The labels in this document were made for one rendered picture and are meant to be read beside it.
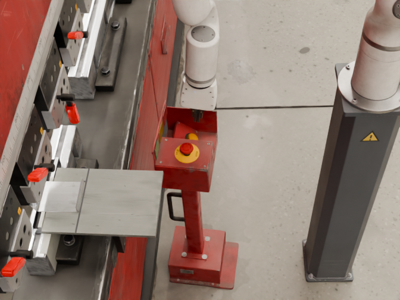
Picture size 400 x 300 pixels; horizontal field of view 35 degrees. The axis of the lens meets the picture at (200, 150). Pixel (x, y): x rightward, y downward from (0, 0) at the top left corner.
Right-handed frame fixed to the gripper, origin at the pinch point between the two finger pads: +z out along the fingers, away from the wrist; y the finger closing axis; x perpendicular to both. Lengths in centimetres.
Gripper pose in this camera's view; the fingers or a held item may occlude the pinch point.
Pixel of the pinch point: (197, 113)
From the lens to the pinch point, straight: 183.8
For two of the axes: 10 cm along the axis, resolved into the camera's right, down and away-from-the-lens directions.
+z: -0.5, 5.9, 8.0
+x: 1.5, -7.9, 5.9
